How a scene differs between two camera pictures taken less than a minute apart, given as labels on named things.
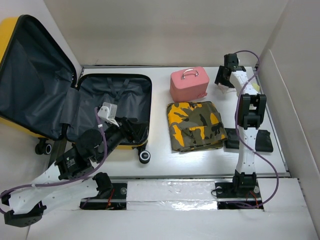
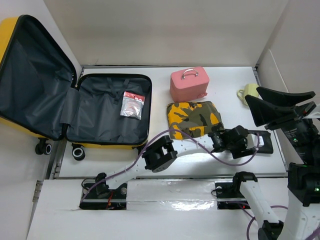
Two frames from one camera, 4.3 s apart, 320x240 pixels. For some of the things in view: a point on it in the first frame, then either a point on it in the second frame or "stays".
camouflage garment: x=195 y=126 stays
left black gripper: x=133 y=130 to x=243 y=150
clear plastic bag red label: x=225 y=89 to x=132 y=105
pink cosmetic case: x=189 y=84 stays
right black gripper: x=220 y=79 to x=282 y=113
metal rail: x=168 y=177 stays
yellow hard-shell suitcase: x=42 y=97 stays
